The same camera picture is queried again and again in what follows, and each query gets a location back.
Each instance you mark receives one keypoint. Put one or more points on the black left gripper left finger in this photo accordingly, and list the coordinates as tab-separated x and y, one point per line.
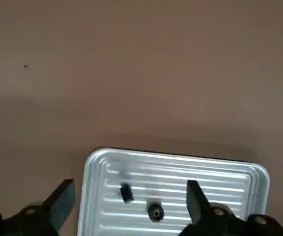
57	204

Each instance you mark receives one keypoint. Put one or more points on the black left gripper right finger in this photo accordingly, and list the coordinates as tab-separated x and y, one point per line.
198	209

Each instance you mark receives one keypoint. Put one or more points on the silver ribbed metal tray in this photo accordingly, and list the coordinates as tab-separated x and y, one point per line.
180	177

